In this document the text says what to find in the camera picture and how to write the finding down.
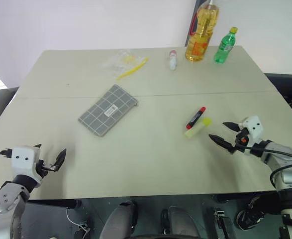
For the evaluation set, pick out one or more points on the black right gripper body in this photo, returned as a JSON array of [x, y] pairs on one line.
[[242, 139]]

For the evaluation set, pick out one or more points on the black metal bracket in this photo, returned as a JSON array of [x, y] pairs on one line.
[[221, 219]]

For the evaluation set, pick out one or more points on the green soda bottle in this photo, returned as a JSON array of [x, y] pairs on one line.
[[224, 47]]

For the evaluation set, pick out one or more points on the clear crumpled plastic bag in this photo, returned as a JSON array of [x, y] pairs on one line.
[[114, 64]]

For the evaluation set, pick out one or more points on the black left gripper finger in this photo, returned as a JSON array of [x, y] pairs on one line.
[[38, 146], [60, 158]]

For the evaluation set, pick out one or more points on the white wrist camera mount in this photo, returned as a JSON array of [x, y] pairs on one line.
[[253, 125], [24, 160]]

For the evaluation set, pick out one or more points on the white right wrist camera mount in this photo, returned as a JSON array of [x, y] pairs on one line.
[[253, 125]]

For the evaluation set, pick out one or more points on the red and black marker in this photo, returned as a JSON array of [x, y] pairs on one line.
[[195, 118]]

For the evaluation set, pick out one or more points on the grey rounded foot shape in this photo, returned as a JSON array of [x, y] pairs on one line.
[[183, 222], [121, 220]]

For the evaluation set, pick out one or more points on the black caster wheel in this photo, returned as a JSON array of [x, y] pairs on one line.
[[250, 216]]

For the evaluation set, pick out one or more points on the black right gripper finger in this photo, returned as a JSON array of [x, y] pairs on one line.
[[221, 141], [232, 126]]

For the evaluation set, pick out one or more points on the large cooking oil bottle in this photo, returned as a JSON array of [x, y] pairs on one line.
[[201, 32]]

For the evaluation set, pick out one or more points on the yellow toothbrush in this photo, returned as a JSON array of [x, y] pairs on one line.
[[133, 69]]

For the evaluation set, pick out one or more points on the yellow highlighter pen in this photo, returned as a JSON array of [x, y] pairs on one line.
[[198, 129]]

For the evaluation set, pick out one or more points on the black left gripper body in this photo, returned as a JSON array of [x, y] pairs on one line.
[[47, 167]]

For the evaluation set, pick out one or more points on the grey checked pencil pouch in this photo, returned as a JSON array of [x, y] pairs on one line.
[[106, 109]]

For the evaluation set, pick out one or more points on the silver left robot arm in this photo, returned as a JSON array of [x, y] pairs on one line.
[[1, 200]]

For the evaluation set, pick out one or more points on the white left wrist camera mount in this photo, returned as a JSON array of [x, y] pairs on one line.
[[24, 160]]

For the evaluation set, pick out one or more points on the small white pink-capped bottle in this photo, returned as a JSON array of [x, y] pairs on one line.
[[172, 62]]

